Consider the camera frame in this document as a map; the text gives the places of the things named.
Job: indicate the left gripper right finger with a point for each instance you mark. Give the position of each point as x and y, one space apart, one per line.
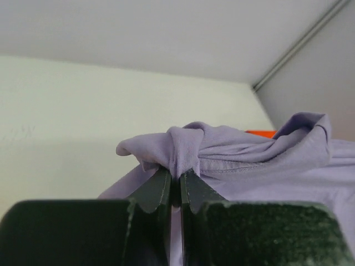
216 231

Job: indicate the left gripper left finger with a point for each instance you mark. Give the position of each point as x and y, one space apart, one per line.
130 231

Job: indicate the purple t-shirt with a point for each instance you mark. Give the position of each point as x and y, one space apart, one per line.
301 163

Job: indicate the folded orange t-shirt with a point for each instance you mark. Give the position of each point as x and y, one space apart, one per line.
263 133

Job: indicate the right aluminium frame post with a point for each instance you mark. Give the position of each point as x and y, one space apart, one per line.
301 42

